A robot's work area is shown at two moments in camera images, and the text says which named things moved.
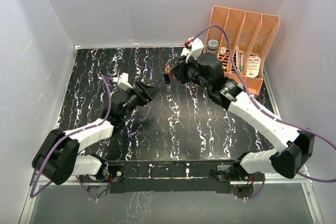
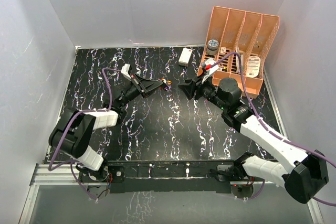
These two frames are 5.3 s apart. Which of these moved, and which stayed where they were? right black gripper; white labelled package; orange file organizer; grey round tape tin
Moved: right black gripper
Stayed: orange file organizer; white labelled package; grey round tape tin
